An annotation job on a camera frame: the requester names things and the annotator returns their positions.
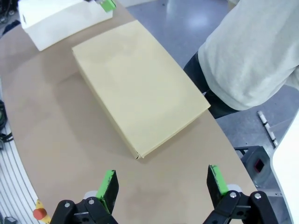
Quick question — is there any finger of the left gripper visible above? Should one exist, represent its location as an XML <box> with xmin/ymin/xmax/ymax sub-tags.
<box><xmin>94</xmin><ymin>0</ymin><xmax>117</xmax><ymax>13</ymax></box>

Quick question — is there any aluminium table frame rail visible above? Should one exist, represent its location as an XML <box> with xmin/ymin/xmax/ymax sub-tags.
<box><xmin>0</xmin><ymin>129</ymin><xmax>51</xmax><ymax>224</ymax></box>

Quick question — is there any red emergency stop button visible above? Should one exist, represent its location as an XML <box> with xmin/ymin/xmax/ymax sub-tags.
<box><xmin>32</xmin><ymin>199</ymin><xmax>52</xmax><ymax>222</ymax></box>

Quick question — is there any white strip with black marks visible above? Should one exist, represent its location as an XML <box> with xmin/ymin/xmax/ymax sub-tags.
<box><xmin>256</xmin><ymin>110</ymin><xmax>278</xmax><ymax>148</ymax></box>

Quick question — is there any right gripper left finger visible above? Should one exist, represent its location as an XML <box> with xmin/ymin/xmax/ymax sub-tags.
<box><xmin>50</xmin><ymin>169</ymin><xmax>120</xmax><ymax>224</ymax></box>

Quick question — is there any white rectangular storage box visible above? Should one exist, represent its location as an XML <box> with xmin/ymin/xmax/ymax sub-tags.
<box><xmin>18</xmin><ymin>0</ymin><xmax>114</xmax><ymax>52</ymax></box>

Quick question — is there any person torso grey sweater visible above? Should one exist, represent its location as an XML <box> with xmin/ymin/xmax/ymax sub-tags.
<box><xmin>183</xmin><ymin>0</ymin><xmax>299</xmax><ymax>119</ymax></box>

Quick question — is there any black cable bundle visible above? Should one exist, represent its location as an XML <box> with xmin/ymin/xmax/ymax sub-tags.
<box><xmin>0</xmin><ymin>100</ymin><xmax>14</xmax><ymax>143</ymax></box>

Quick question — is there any brown cardboard shoe box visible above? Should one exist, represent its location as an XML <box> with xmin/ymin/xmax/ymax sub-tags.
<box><xmin>71</xmin><ymin>20</ymin><xmax>212</xmax><ymax>160</ymax></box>

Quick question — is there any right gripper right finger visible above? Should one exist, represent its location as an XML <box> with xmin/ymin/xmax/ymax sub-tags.
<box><xmin>203</xmin><ymin>164</ymin><xmax>280</xmax><ymax>224</ymax></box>

